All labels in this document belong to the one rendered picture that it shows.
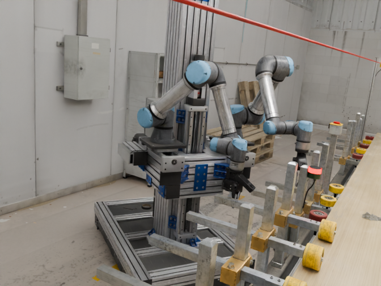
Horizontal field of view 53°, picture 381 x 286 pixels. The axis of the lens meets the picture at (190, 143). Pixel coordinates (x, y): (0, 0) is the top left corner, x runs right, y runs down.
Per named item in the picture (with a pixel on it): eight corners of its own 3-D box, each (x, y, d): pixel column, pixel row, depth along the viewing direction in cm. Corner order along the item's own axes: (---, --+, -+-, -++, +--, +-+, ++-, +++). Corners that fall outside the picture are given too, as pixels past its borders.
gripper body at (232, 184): (227, 186, 202) (230, 164, 199) (242, 190, 198) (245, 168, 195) (221, 190, 195) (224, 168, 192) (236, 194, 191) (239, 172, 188)
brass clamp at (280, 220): (270, 224, 156) (272, 213, 155) (280, 213, 167) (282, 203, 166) (285, 228, 153) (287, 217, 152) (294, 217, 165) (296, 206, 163)
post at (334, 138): (318, 200, 252) (330, 134, 242) (320, 197, 257) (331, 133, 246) (326, 201, 250) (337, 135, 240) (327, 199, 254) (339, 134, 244)
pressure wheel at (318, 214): (304, 235, 177) (308, 212, 174) (308, 229, 183) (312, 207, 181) (321, 240, 173) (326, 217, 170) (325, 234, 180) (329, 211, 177)
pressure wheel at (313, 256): (306, 240, 127) (309, 244, 134) (300, 264, 125) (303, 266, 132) (325, 246, 125) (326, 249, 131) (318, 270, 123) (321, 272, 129)
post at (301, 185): (286, 257, 189) (300, 165, 179) (288, 254, 192) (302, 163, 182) (293, 259, 188) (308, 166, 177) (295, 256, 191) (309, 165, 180)
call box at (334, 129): (327, 135, 242) (330, 122, 240) (329, 133, 248) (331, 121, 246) (339, 137, 239) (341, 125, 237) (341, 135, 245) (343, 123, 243)
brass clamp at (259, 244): (248, 248, 135) (250, 235, 133) (261, 234, 146) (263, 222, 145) (265, 253, 132) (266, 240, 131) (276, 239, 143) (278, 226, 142)
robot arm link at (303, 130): (306, 120, 210) (317, 122, 202) (303, 139, 212) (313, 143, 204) (295, 120, 207) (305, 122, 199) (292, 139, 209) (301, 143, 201)
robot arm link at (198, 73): (156, 130, 226) (223, 75, 197) (140, 133, 213) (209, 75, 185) (147, 113, 228) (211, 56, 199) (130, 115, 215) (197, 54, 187)
